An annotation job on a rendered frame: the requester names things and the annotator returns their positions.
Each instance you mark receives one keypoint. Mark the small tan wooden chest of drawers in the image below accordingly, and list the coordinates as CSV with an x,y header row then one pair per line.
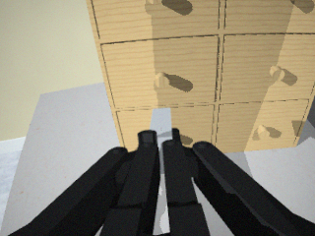
x,y
219,32

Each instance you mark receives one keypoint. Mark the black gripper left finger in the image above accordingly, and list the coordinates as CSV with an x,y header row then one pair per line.
x,y
92,201

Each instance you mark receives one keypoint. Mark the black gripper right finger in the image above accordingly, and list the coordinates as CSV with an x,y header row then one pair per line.
x,y
243,204

